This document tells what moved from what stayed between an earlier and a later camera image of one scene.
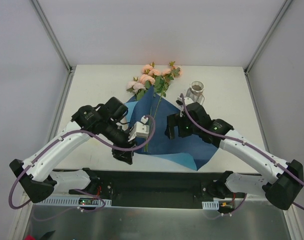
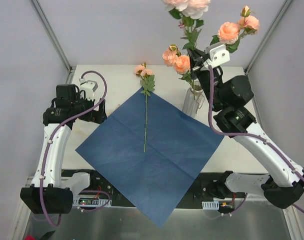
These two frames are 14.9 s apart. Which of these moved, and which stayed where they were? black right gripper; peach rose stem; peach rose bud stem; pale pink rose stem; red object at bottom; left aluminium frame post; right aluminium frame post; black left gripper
Moved: black left gripper; peach rose bud stem; pale pink rose stem; peach rose stem; black right gripper
Stayed: red object at bottom; right aluminium frame post; left aluminium frame post
